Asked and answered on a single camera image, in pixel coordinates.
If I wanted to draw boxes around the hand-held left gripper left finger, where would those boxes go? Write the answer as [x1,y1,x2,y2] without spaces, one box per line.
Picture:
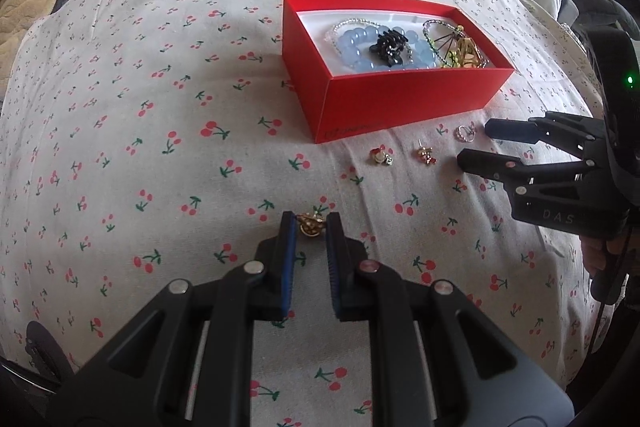
[50,210,301,427]

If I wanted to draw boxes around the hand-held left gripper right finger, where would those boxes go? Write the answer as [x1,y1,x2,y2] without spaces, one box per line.
[325,211,576,427]

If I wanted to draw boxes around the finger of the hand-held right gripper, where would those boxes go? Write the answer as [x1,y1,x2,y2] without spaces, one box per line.
[457,148,599,196]
[486,111,604,154]

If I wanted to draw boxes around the gold rings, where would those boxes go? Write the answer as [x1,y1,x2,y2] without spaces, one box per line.
[452,38,488,68]

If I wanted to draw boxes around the yellow green bead bracelet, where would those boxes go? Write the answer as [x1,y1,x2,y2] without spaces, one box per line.
[440,27,467,68]

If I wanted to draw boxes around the red cardboard box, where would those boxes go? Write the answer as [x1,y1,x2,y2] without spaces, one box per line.
[281,0,516,144]

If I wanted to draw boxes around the black hair claw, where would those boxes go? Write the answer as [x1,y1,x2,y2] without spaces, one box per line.
[370,31,407,68]

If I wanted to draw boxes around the blue bead bracelet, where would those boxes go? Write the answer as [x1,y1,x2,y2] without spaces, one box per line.
[336,27,435,72]

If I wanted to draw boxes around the clear bead bracelet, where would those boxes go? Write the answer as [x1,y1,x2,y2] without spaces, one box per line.
[324,19,381,46]

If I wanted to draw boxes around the person's right hand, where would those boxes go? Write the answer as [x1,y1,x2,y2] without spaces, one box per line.
[582,234,621,280]

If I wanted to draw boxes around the dark grey cloth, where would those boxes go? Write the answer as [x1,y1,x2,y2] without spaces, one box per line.
[557,0,631,28]

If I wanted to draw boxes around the cherry print bedsheet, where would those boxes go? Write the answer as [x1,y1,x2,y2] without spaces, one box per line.
[0,0,611,427]

